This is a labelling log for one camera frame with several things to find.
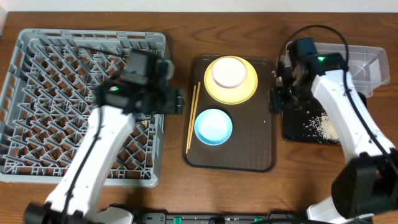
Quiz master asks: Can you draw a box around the light blue saucer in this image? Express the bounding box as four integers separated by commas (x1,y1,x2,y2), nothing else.
194,109,233,146

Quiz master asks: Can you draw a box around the left wooden chopstick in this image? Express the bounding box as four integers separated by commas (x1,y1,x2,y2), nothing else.
185,85,197,154

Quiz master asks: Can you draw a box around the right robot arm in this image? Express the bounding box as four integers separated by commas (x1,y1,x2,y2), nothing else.
269,52,397,223

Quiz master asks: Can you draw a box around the yellow round plate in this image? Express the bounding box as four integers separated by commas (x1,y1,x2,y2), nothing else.
204,56,258,105

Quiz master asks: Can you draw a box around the spilled rice pile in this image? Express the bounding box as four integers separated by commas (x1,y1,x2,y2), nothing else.
304,112,340,144

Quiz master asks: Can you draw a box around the clear plastic waste bin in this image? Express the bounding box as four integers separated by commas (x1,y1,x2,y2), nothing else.
281,42,390,98

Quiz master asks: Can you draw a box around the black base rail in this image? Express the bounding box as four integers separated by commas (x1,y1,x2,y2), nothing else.
93,203,312,224

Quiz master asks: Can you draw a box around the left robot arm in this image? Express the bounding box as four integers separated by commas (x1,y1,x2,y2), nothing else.
23,59,184,223

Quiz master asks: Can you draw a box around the right wooden chopstick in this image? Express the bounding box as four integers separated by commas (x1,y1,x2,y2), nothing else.
188,82,201,150

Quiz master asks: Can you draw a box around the grey plastic dish rack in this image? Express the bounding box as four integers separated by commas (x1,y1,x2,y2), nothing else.
1,29,169,184

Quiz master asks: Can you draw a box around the dark brown serving tray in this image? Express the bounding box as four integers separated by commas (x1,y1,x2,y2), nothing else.
182,55,277,172

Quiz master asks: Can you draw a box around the white pink bowl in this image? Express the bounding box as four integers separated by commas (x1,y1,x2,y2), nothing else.
211,57,247,89

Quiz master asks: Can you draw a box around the wooden chopstick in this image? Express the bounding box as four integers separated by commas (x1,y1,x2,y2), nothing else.
185,85,197,154
188,82,201,150

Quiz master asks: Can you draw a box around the black plastic waste tray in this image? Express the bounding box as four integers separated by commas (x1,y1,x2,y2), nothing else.
282,86,368,146

